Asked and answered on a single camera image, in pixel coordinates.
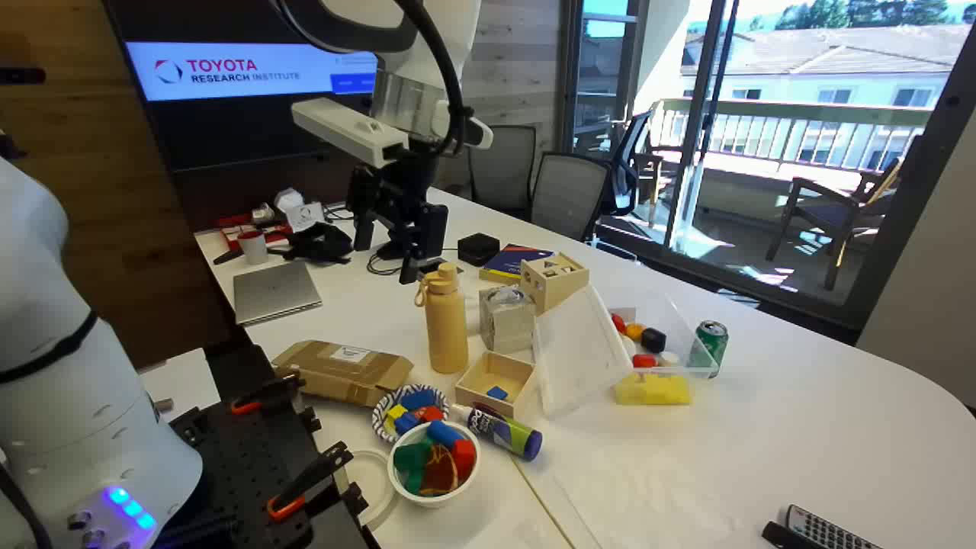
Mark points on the blue and yellow book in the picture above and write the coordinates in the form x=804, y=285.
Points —
x=508, y=267

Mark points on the black orange bar clamp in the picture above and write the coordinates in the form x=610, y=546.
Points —
x=266, y=391
x=310, y=477

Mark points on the small blue cube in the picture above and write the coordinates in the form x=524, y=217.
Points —
x=494, y=391

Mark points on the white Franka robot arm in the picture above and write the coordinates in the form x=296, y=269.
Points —
x=62, y=406

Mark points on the balcony railing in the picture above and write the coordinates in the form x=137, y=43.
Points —
x=794, y=138

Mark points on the small red toy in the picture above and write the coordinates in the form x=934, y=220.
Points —
x=617, y=324

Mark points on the red toy block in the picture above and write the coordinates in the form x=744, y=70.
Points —
x=466, y=457
x=430, y=413

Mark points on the white plastic board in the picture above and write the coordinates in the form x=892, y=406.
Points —
x=581, y=353

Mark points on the green toy block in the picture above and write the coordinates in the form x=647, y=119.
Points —
x=414, y=463

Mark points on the white bowl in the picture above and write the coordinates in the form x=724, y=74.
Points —
x=434, y=498

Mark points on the crumpled white paper bag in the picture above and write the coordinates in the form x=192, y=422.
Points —
x=299, y=210

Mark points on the black remote with grey keypad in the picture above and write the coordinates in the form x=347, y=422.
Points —
x=826, y=530

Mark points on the grey mesh office chair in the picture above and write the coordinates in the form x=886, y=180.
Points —
x=569, y=193
x=504, y=168

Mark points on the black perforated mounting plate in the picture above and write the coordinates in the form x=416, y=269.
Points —
x=246, y=467

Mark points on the yellow plastic toy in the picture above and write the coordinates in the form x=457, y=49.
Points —
x=655, y=391

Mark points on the small open wooden box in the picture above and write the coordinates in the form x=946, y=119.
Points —
x=471, y=386

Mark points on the clear plastic bin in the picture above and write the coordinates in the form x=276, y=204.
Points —
x=677, y=322

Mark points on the orange ridged plastic toy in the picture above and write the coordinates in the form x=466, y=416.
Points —
x=645, y=360

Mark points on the small white cup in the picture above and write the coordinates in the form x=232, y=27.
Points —
x=254, y=248

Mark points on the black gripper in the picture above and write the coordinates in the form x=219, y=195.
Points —
x=399, y=188

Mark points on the dark blue toy block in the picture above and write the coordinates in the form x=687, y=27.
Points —
x=655, y=340

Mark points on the wall television with Toyota logo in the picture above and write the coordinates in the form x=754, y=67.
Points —
x=232, y=70

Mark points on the orange translucent toy block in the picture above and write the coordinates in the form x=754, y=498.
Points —
x=440, y=474

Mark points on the white neighbouring building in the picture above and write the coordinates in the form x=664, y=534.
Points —
x=864, y=62

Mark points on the yellow toy block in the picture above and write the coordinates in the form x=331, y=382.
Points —
x=394, y=413

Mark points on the red and white box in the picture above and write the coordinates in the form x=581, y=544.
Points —
x=232, y=233

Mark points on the small black box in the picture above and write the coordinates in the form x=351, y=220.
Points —
x=478, y=248

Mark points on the wooden shape sorter box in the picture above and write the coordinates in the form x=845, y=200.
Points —
x=552, y=289

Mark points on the tan plastic bottle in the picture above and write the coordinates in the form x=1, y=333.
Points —
x=446, y=324

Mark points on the black stereo camera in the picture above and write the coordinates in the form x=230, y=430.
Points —
x=19, y=74

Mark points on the dark wooden patio chair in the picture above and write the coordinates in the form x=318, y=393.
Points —
x=828, y=217

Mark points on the black fabric bag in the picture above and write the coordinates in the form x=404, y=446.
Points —
x=320, y=244

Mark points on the flat brown cardboard box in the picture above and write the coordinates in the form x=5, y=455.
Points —
x=340, y=373

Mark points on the black office chair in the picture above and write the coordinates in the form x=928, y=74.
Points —
x=633, y=154

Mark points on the blue cylinder toy block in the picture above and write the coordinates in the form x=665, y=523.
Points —
x=443, y=434

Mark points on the blue green marker tube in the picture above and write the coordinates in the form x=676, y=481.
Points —
x=508, y=434

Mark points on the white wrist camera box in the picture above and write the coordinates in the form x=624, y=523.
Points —
x=347, y=128

